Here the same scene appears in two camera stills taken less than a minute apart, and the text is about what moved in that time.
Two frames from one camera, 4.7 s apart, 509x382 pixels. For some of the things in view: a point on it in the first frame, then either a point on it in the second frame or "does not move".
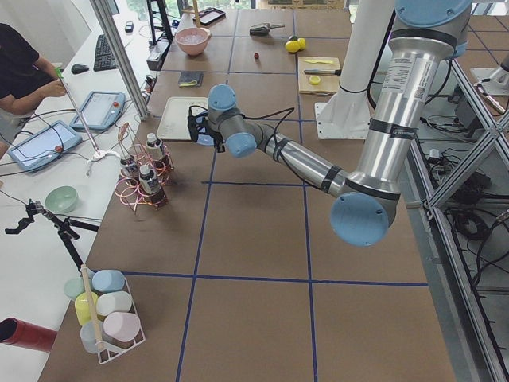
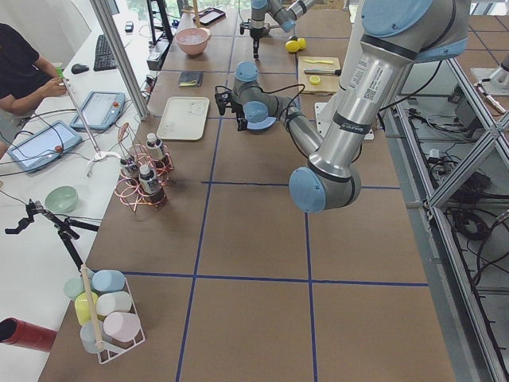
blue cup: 108,280 does not move
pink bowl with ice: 193,40 does not move
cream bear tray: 173,123 does not move
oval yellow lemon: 302,43 does not move
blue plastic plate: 205,140 to 262,125
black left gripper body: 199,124 to 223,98
